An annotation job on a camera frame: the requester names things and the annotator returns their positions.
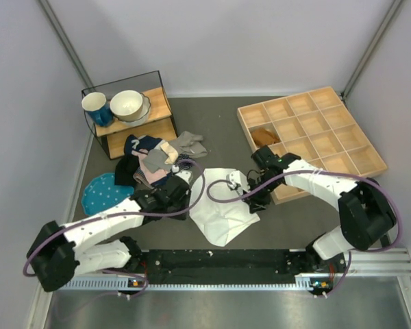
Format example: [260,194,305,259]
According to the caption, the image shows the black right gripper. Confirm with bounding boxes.
[240,174,281,214]

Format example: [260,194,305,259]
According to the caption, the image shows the white underwear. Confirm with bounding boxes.
[189,168,260,247]

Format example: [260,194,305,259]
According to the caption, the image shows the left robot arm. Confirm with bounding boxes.
[26,173,190,292]

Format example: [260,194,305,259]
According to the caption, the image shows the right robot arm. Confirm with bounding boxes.
[237,146,397,271]

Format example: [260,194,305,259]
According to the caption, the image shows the navy striped underwear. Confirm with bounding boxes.
[133,153,197,189]

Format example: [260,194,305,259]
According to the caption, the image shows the cream underwear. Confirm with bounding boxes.
[160,142,179,165]

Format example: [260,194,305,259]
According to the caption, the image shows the pink underwear navy trim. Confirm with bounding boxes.
[134,153,169,186]

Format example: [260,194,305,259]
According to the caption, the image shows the taupe grey underwear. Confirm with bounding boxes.
[169,131,208,158]

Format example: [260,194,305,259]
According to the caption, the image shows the black underwear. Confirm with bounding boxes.
[114,155,140,187]

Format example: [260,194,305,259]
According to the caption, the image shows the navy blue underwear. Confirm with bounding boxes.
[123,134,165,155]

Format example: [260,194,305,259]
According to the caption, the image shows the brown rolled underwear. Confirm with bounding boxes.
[251,127,280,147]

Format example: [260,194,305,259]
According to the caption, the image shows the teal polka dot plate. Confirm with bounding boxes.
[81,173,134,216]

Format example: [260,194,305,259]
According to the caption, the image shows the white scalloped bowl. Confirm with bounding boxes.
[120,94,151,127]

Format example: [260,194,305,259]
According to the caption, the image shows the wooden compartment tray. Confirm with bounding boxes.
[237,85,388,206]

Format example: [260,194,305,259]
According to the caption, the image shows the white ceramic bowl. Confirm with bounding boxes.
[110,90,144,122]

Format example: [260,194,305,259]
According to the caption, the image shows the blue white mug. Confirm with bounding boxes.
[82,92,114,127]

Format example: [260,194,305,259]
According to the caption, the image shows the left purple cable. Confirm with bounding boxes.
[23,158,206,301]

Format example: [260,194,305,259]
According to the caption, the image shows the purple cable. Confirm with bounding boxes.
[206,169,403,298]
[23,158,206,301]

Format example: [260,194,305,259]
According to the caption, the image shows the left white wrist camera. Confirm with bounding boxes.
[171,165,193,185]

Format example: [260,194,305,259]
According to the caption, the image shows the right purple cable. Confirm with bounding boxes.
[206,169,403,298]

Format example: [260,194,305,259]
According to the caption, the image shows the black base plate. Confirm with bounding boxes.
[121,249,346,284]

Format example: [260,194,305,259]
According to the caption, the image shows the black wire wooden shelf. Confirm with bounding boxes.
[82,70,177,160]

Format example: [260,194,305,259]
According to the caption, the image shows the aluminium frame rail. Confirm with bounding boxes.
[45,249,411,328]

